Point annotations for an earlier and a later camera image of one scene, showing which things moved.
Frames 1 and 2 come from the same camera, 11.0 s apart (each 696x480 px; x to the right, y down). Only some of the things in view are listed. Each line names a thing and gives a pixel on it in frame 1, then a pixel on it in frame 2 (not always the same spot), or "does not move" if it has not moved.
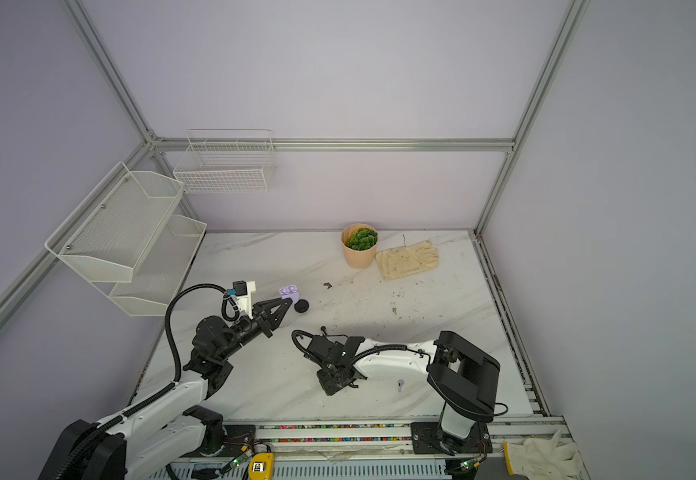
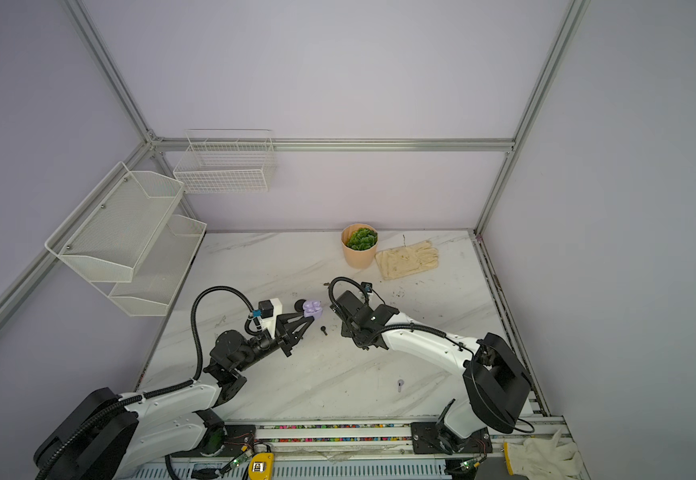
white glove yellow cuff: x=541 y=459 does not move
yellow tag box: x=261 y=466 does not move
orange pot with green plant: x=359 y=243 does not move
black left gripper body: x=261 y=318 to x=282 y=336
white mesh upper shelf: x=109 y=233 does not move
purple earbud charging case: x=291 y=292 to x=312 y=309
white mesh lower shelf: x=161 y=270 does not move
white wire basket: x=234 y=161 does not move
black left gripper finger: x=268 y=307 to x=290 y=319
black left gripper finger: x=274 y=322 to x=295 y=330
